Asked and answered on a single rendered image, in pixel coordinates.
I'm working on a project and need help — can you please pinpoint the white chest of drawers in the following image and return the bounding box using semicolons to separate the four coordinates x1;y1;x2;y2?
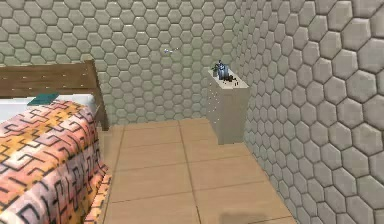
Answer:
205;68;250;146

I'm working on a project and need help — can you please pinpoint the small black flat object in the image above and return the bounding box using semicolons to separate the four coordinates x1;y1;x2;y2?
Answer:
223;75;240;86

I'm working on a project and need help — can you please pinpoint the blue grey statuette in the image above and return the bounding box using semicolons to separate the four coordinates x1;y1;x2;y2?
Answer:
211;59;231;81

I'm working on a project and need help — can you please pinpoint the wooden bed with patterned blanket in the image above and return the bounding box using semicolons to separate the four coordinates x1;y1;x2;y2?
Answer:
0;59;113;224

